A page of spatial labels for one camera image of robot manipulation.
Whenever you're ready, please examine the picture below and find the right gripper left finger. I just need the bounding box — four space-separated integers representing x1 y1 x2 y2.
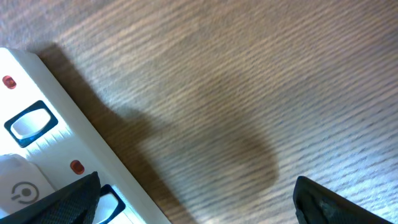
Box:
1 172 101 224

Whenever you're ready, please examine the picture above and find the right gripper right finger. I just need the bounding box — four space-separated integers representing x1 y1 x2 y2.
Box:
293 176 392 224

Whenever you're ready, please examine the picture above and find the white power strip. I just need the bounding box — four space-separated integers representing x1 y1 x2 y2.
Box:
1 48 168 223

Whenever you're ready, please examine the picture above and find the white charger plug adapter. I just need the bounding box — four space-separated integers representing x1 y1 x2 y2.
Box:
1 154 55 218

